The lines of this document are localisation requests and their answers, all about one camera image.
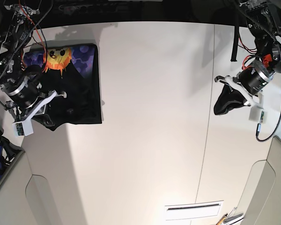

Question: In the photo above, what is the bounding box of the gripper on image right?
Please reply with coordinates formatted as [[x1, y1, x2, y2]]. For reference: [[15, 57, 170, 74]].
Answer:
[[214, 60, 276, 115]]

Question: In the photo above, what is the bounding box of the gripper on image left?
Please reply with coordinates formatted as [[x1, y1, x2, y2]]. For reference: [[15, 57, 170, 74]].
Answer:
[[3, 75, 54, 131]]

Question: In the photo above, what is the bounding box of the black T-shirt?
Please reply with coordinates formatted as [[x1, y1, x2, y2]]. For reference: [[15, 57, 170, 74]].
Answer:
[[23, 44, 102, 131]]

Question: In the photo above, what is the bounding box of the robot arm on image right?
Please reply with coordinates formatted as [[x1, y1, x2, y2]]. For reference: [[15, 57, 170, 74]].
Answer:
[[214, 0, 281, 115]]

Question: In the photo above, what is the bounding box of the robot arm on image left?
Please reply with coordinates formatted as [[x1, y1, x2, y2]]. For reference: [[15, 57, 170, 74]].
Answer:
[[0, 1, 67, 136]]

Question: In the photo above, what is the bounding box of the grey bin with blue items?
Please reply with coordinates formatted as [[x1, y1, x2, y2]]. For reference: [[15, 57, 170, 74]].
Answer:
[[0, 128, 25, 190]]

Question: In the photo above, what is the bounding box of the black ruler strip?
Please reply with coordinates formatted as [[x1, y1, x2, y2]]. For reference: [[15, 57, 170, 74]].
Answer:
[[167, 204, 221, 210]]

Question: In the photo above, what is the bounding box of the black power strip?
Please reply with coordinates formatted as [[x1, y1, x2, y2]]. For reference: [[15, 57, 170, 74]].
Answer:
[[58, 5, 117, 15]]

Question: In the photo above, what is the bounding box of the yellow pencil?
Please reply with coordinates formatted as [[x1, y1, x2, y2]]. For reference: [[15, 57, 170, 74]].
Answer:
[[216, 214, 228, 225]]

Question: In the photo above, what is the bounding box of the white camera box image left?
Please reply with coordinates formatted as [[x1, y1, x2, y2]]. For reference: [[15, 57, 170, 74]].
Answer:
[[12, 120, 34, 136]]

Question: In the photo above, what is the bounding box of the white camera box image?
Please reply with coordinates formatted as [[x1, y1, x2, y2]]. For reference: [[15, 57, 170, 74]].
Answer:
[[12, 120, 34, 136], [249, 106, 267, 124]]

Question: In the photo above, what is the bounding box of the white camera box image right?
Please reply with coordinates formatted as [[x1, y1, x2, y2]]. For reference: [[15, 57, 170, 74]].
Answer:
[[249, 106, 267, 124]]

